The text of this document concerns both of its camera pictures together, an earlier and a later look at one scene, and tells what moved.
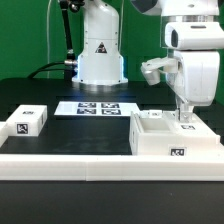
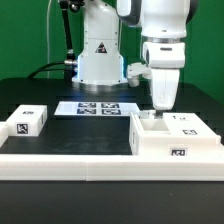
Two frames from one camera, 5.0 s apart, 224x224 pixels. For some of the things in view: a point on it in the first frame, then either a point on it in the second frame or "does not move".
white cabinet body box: (160, 133) does not move
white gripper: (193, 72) -> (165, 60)
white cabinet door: (172, 127) does not move
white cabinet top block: (27, 120) does not move
